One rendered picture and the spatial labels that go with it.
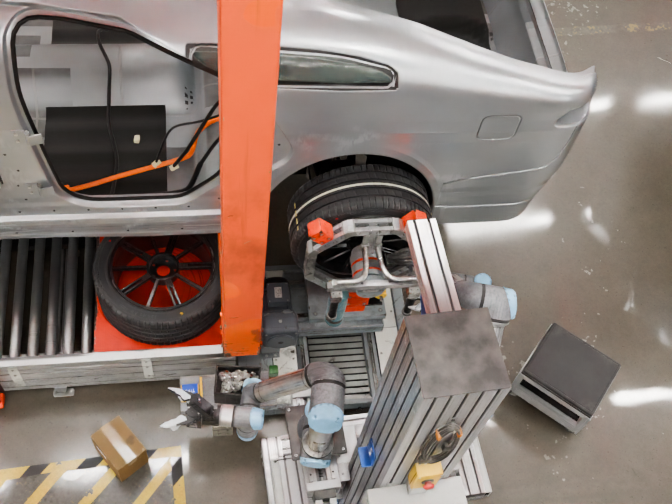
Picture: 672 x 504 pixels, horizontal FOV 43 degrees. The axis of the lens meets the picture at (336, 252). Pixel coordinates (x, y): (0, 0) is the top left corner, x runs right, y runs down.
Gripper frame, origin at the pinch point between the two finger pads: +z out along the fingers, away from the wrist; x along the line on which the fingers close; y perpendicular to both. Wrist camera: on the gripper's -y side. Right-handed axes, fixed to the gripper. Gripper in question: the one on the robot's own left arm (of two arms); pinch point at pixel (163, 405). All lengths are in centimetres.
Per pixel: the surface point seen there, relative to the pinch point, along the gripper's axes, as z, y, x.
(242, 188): -20, -66, 46
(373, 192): -70, -9, 107
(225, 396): -16, 65, 43
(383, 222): -75, -1, 98
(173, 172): 22, 26, 138
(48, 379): 69, 94, 59
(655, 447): -237, 116, 70
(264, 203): -27, -57, 49
